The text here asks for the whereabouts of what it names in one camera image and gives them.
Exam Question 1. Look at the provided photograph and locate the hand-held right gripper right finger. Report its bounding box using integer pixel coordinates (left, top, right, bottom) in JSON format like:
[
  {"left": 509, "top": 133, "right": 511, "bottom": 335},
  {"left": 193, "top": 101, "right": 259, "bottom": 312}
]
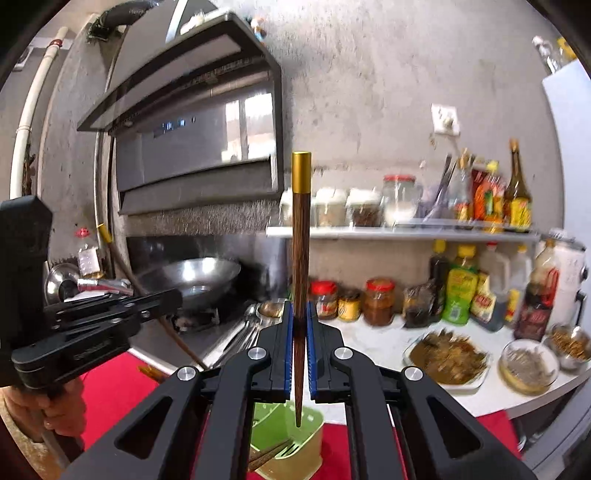
[{"left": 305, "top": 304, "right": 539, "bottom": 480}]

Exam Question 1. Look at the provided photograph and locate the steel range hood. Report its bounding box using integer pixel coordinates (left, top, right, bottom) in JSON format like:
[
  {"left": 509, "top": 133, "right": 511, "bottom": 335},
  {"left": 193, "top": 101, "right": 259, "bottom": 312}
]
[{"left": 76, "top": 11, "right": 286, "bottom": 217}]

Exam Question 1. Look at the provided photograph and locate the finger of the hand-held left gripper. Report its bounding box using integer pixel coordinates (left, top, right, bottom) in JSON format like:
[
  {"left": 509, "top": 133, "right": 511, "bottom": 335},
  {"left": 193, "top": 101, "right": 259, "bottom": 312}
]
[
  {"left": 45, "top": 316, "right": 145, "bottom": 345},
  {"left": 45, "top": 288, "right": 184, "bottom": 320}
]

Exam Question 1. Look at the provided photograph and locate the glass jar with spoons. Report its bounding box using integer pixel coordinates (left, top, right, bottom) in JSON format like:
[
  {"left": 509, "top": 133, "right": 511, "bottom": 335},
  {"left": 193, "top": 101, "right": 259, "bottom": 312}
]
[{"left": 418, "top": 154, "right": 455, "bottom": 221}]

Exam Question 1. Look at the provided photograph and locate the white wall socket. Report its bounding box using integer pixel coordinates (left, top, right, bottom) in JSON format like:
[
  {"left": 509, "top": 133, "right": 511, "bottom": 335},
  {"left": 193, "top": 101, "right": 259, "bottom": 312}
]
[{"left": 430, "top": 104, "right": 461, "bottom": 137}]

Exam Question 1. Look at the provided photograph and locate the large dark vinegar jug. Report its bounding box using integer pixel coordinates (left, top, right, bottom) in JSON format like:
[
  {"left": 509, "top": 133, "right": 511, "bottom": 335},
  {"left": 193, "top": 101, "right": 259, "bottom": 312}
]
[{"left": 471, "top": 243, "right": 511, "bottom": 332}]

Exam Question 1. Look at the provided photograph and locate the dark bottle yellow cap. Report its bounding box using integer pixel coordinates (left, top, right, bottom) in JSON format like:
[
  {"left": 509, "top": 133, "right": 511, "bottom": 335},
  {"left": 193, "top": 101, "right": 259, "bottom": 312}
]
[{"left": 428, "top": 240, "right": 451, "bottom": 319}]

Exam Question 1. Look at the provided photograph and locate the white-lid spice jar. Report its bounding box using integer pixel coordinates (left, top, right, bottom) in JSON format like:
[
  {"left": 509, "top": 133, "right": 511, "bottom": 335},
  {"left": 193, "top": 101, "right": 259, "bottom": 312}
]
[
  {"left": 346, "top": 187, "right": 383, "bottom": 228},
  {"left": 278, "top": 189, "right": 294, "bottom": 227},
  {"left": 314, "top": 187, "right": 348, "bottom": 228}
]

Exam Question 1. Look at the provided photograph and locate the gas stove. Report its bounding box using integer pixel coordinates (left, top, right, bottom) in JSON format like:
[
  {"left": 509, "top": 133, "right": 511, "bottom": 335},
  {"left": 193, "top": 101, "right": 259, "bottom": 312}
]
[{"left": 164, "top": 295, "right": 259, "bottom": 356}]

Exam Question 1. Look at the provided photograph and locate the yellow-label bottle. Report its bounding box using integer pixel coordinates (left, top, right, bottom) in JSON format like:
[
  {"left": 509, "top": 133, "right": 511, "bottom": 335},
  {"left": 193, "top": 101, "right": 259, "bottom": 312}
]
[{"left": 555, "top": 36, "right": 578, "bottom": 63}]

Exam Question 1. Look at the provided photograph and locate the steel bowl with food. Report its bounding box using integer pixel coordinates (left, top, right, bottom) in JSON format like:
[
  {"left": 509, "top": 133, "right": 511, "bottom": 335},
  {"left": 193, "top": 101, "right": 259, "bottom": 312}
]
[{"left": 542, "top": 322, "right": 591, "bottom": 374}]

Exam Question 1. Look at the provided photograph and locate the orange chili jar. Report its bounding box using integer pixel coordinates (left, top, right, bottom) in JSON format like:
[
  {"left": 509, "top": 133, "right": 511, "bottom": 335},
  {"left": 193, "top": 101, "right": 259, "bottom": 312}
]
[{"left": 362, "top": 277, "right": 397, "bottom": 327}]

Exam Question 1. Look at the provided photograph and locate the red yellow seasoning bottle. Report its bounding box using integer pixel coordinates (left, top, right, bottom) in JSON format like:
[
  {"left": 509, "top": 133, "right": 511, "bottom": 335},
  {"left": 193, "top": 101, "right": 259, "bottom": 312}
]
[{"left": 471, "top": 159, "right": 505, "bottom": 227}]

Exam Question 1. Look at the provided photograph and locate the steel pot lid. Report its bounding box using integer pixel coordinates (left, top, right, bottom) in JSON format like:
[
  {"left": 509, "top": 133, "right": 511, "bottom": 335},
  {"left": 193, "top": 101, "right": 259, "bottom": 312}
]
[{"left": 44, "top": 264, "right": 81, "bottom": 305}]

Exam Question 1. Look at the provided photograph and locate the dark sauce bottle yellow label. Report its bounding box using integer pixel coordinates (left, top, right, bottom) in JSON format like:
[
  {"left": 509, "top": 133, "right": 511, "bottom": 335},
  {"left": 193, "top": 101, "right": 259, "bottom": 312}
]
[{"left": 502, "top": 138, "right": 533, "bottom": 233}]

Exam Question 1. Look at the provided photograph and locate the black flexible duct hose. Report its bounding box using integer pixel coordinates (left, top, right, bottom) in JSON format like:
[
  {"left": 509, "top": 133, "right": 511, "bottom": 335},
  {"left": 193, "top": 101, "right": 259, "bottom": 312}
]
[{"left": 88, "top": 0, "right": 160, "bottom": 38}]

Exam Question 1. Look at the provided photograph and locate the plate of cooked food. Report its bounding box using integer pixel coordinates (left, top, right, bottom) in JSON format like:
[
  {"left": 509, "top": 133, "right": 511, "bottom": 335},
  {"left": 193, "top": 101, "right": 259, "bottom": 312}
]
[{"left": 402, "top": 327, "right": 494, "bottom": 391}]

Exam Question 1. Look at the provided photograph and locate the red-lid glass jar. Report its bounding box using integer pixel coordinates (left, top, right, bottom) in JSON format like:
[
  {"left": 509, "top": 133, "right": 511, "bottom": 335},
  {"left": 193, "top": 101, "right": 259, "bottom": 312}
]
[{"left": 382, "top": 174, "right": 423, "bottom": 228}]

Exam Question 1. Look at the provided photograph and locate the green utensil holder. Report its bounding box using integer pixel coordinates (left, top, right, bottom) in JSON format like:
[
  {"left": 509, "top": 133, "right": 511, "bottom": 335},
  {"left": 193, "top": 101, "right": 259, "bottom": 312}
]
[{"left": 249, "top": 400, "right": 325, "bottom": 480}]

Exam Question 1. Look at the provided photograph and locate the metal duct pipe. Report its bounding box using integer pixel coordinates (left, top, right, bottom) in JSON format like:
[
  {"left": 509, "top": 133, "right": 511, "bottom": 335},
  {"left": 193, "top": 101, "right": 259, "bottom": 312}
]
[{"left": 93, "top": 134, "right": 117, "bottom": 278}]

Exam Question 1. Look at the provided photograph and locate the clear jug yellow cap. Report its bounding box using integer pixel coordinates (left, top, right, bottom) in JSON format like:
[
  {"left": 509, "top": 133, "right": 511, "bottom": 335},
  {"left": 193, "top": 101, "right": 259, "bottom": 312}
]
[{"left": 503, "top": 244, "right": 534, "bottom": 326}]

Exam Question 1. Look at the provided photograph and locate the red tablecloth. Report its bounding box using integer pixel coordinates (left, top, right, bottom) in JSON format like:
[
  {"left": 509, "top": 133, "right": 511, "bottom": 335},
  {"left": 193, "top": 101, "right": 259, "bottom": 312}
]
[{"left": 60, "top": 346, "right": 525, "bottom": 480}]

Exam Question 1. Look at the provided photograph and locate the white wall shelf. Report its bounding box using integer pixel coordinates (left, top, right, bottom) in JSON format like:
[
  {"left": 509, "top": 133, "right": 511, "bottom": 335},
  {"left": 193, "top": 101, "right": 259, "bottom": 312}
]
[{"left": 265, "top": 224, "right": 541, "bottom": 244}]

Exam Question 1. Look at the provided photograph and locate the white wall pipe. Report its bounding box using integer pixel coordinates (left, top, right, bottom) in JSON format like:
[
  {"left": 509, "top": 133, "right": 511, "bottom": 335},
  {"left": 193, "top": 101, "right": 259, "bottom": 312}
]
[{"left": 9, "top": 25, "right": 70, "bottom": 199}]

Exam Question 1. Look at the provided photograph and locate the set of wooden chopsticks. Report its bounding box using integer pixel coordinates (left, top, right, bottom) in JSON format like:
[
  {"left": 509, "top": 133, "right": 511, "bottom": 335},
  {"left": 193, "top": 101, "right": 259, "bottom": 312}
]
[{"left": 137, "top": 364, "right": 294, "bottom": 472}]

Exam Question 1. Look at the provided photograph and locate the clear bottle gold cap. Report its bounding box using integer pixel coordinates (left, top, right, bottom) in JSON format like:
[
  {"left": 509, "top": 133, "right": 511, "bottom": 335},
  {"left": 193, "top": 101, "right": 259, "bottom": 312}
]
[{"left": 447, "top": 148, "right": 475, "bottom": 222}]

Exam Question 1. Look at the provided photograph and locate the person's left hand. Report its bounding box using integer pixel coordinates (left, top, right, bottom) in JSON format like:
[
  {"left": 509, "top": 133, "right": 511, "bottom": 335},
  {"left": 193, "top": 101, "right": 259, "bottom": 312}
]
[{"left": 7, "top": 384, "right": 88, "bottom": 444}]

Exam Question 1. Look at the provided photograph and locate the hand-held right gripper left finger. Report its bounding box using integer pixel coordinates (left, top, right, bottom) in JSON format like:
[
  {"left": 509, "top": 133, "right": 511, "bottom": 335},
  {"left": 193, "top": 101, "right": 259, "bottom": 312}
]
[{"left": 60, "top": 301, "right": 295, "bottom": 480}]

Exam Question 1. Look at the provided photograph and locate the red-lid sauce jar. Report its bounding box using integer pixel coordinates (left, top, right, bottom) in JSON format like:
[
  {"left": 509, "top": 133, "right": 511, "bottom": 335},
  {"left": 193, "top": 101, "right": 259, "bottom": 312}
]
[{"left": 308, "top": 280, "right": 339, "bottom": 320}]

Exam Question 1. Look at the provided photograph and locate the steel wok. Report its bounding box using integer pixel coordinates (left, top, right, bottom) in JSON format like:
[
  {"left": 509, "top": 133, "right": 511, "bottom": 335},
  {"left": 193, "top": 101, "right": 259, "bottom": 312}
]
[{"left": 78, "top": 257, "right": 242, "bottom": 311}]

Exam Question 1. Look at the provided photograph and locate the clear cooking oil bottle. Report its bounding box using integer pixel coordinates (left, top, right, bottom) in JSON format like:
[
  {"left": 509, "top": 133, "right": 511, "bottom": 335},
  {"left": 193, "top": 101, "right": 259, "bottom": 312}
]
[{"left": 76, "top": 226, "right": 105, "bottom": 280}]

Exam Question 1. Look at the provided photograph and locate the dark spice bag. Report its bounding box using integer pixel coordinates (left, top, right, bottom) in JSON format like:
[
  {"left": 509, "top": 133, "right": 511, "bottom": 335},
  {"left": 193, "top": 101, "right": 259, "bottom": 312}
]
[{"left": 402, "top": 285, "right": 437, "bottom": 328}]

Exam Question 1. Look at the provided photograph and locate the green plastic bottle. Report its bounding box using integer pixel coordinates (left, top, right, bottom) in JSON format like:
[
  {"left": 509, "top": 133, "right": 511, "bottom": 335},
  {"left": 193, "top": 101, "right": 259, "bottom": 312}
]
[{"left": 441, "top": 244, "right": 479, "bottom": 326}]

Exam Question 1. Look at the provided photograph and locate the glass dish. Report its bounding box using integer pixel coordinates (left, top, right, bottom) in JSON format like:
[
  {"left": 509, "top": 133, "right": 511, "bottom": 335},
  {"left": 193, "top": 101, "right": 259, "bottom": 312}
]
[{"left": 499, "top": 338, "right": 561, "bottom": 396}]

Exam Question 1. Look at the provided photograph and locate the yellow-label jar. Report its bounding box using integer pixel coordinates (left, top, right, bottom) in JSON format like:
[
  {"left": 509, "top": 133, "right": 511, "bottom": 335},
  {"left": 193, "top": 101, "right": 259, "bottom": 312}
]
[{"left": 337, "top": 288, "right": 363, "bottom": 322}]

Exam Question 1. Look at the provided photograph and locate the steel spoon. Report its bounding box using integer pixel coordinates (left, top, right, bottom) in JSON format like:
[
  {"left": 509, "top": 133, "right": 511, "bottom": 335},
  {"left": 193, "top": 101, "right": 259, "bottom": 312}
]
[{"left": 217, "top": 302, "right": 262, "bottom": 365}]

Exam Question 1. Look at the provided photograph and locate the white refrigerator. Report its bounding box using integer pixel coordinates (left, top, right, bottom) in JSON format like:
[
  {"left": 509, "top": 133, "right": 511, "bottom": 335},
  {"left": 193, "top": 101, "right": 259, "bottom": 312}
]
[{"left": 540, "top": 58, "right": 591, "bottom": 245}]

